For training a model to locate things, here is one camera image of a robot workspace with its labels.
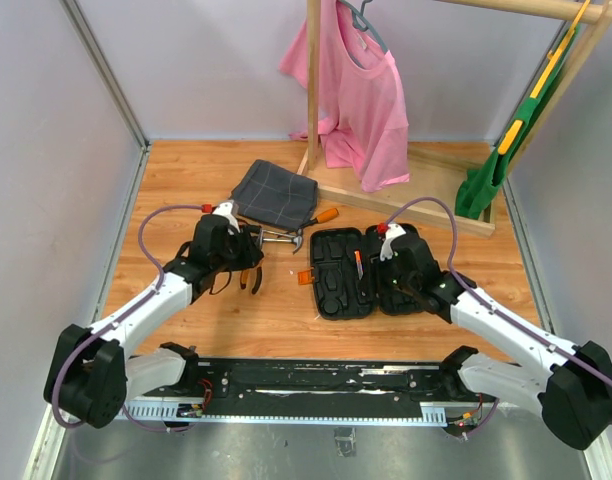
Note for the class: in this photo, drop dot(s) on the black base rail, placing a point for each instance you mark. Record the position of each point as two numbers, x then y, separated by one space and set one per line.
309 391

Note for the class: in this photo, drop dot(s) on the orange black screwdriver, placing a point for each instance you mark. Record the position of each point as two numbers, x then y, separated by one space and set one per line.
323 217

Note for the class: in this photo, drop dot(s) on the green garment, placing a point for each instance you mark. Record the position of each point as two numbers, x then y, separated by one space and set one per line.
476 193

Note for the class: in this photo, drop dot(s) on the yellow clothes hanger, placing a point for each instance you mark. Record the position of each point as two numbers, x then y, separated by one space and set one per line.
527 108

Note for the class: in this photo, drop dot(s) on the grey folded cloth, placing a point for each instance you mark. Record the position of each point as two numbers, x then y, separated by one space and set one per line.
275 196

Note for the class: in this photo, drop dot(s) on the black plastic tool case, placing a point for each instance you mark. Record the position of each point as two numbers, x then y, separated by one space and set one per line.
338 293

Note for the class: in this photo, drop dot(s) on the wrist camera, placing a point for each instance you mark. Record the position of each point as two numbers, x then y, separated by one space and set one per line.
390 232
228 209

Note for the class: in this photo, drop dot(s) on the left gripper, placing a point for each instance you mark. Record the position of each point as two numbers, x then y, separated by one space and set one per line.
251 254

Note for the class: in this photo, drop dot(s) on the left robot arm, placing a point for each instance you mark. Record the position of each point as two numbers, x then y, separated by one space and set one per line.
95 370

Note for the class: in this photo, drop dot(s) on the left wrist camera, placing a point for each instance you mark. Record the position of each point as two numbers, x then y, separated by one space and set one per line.
228 209

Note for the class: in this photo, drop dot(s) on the pink t-shirt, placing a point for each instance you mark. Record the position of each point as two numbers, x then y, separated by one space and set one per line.
364 123

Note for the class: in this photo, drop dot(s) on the orange utility knife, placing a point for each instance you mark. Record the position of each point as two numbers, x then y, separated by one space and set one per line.
359 264

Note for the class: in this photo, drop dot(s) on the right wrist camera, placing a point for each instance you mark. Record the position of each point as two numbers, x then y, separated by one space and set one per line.
390 232

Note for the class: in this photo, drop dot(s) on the orange handled pliers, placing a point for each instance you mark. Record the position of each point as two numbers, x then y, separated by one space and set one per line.
251 277

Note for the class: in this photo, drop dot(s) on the teal clothes hanger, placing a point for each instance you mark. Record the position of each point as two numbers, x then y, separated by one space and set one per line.
368 30

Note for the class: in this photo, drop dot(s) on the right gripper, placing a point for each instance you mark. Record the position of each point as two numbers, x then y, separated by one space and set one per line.
383 264

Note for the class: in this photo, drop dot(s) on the claw hammer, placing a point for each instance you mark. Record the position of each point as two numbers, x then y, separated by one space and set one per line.
267 236

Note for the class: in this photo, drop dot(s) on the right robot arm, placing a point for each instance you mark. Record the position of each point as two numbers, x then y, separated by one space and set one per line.
568 386

